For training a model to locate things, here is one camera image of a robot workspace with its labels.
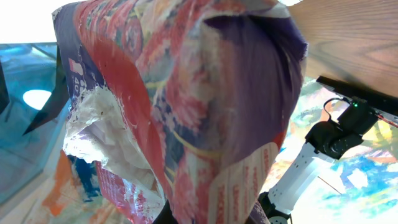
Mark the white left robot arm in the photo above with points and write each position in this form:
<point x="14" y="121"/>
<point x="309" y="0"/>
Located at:
<point x="325" y="143"/>

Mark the purple pad package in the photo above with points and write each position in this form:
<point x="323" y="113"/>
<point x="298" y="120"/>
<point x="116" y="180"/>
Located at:
<point x="180" y="102"/>

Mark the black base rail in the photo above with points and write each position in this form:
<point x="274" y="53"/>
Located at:
<point x="384" y="105"/>

